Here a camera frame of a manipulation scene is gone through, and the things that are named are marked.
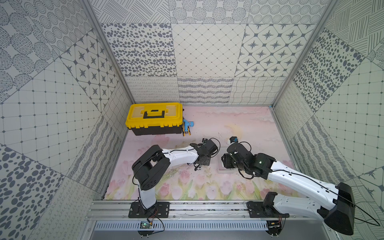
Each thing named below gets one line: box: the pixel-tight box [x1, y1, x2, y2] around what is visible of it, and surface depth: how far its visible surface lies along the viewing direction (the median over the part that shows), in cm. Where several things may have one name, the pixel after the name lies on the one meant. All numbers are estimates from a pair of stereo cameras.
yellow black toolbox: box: [125, 102, 184, 136], surface depth 95 cm
